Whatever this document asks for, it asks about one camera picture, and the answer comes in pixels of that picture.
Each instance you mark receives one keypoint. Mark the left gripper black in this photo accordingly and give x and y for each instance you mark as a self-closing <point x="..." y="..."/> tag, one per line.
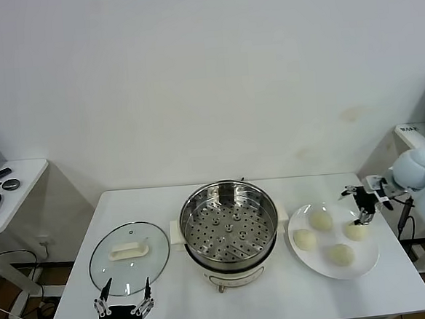
<point x="119" y="317"/>

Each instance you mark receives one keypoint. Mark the white steamed baozi bun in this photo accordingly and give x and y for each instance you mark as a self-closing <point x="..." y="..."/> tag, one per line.
<point x="305" y="239"/>
<point x="320" y="220"/>
<point x="341" y="254"/>
<point x="356" y="231"/>

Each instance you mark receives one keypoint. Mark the perforated steel steamer basket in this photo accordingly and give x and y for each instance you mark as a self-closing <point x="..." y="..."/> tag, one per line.
<point x="254" y="233"/>

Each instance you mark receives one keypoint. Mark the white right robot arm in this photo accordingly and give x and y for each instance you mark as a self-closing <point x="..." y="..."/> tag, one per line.
<point x="414" y="171"/>

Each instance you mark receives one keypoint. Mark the white wall socket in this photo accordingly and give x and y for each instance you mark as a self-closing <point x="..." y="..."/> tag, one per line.
<point x="45" y="240"/>

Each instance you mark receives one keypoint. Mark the cream electric cooker base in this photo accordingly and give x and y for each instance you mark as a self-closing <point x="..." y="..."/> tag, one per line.
<point x="235" y="274"/>

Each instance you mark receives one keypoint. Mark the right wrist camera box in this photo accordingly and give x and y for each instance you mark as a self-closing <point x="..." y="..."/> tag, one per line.
<point x="373" y="184"/>

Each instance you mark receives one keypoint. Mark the white round plate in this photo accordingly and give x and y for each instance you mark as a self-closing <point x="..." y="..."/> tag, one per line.
<point x="314" y="262"/>

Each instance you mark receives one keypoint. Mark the white labelled box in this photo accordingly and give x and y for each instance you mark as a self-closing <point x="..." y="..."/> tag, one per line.
<point x="408" y="132"/>

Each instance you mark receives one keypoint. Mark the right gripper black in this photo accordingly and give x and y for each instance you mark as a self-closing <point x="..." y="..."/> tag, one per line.
<point x="365" y="200"/>

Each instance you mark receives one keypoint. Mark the round black disc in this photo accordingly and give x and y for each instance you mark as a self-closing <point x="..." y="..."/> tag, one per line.
<point x="10" y="184"/>

